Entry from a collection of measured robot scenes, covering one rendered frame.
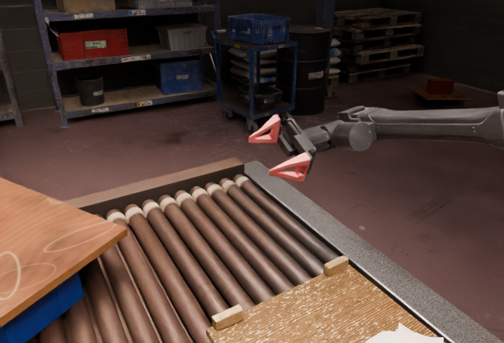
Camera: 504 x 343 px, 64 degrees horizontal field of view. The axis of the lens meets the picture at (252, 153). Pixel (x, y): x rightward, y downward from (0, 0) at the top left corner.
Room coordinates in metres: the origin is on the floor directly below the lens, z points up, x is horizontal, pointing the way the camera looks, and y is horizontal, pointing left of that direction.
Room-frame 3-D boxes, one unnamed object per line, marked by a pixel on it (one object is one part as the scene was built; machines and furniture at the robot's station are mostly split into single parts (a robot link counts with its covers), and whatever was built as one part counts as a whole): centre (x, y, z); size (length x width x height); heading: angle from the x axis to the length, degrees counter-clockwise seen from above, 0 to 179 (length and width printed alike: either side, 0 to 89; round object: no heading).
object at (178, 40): (4.77, 0.80, 0.76); 0.50 x 0.36 x 0.24; 125
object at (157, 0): (4.66, 1.00, 1.16); 0.60 x 0.40 x 0.15; 121
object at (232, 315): (0.54, 0.05, 0.95); 0.06 x 0.02 x 0.03; 122
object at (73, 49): (4.33, 1.68, 0.78); 0.66 x 0.45 x 0.28; 119
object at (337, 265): (0.69, -0.18, 0.95); 0.06 x 0.02 x 0.03; 122
